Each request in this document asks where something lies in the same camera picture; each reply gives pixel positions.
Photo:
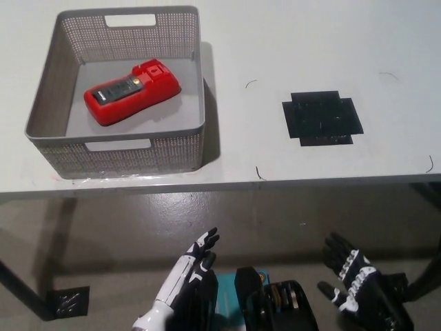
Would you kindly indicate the black metal table leg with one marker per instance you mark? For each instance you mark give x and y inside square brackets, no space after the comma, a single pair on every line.
[20,281]
[425,272]

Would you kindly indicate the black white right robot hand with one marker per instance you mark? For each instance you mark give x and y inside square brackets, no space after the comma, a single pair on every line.
[372,296]

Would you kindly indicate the grey perforated plastic basket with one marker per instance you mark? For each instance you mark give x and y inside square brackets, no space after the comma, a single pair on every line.
[55,103]

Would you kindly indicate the black teal robot body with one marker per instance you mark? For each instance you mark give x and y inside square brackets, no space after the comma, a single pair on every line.
[255,300]

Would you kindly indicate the red digital multimeter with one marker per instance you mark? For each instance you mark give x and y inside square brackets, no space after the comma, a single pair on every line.
[151,93]

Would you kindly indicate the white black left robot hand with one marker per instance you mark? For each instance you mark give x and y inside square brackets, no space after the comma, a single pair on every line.
[186,272]

